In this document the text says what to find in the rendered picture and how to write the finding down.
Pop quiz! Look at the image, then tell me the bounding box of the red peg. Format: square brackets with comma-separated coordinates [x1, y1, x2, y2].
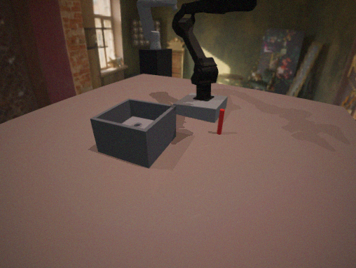
[217, 109, 225, 135]

